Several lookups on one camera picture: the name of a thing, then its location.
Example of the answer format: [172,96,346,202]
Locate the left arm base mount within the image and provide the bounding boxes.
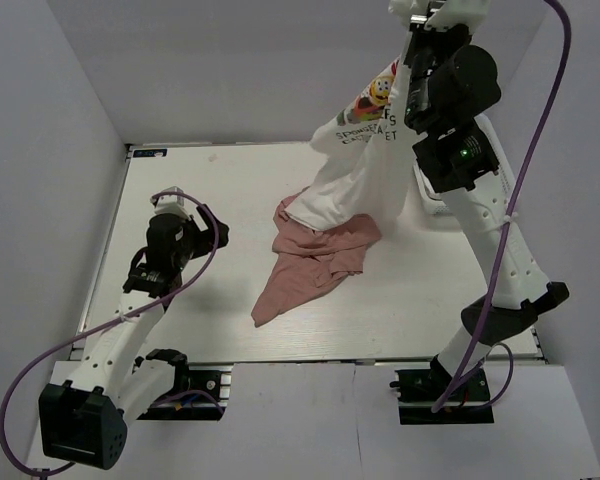
[138,365,232,421]

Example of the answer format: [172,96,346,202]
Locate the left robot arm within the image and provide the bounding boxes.
[39,187,229,470]

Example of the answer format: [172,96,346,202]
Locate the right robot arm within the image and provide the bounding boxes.
[404,21,569,399]

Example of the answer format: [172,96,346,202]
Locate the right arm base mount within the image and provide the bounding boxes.
[389,367,496,427]

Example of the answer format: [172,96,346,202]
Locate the white printed t shirt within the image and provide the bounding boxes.
[285,33,417,231]

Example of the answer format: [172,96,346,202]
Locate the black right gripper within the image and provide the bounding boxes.
[400,3,471,131]

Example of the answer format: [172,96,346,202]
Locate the white plastic basket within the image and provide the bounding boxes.
[413,115,510,232]

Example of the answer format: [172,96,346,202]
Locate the pink t shirt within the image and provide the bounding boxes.
[251,195,382,328]

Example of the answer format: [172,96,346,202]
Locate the blue table label sticker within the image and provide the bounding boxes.
[132,148,168,158]

